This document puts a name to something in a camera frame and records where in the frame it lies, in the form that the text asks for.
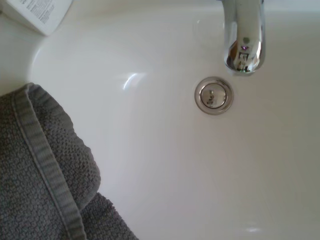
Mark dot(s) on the chrome sink drain stopper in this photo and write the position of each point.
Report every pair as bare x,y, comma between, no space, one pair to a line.
214,95

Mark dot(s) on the white sink vanity top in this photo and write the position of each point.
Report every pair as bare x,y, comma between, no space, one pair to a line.
175,155

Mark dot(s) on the chrome sink faucet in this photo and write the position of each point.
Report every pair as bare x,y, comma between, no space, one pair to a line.
243,37

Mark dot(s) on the grey terry towel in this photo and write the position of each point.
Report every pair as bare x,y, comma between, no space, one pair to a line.
37,170

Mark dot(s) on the white bottle with printed label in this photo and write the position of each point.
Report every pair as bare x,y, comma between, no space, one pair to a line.
42,15

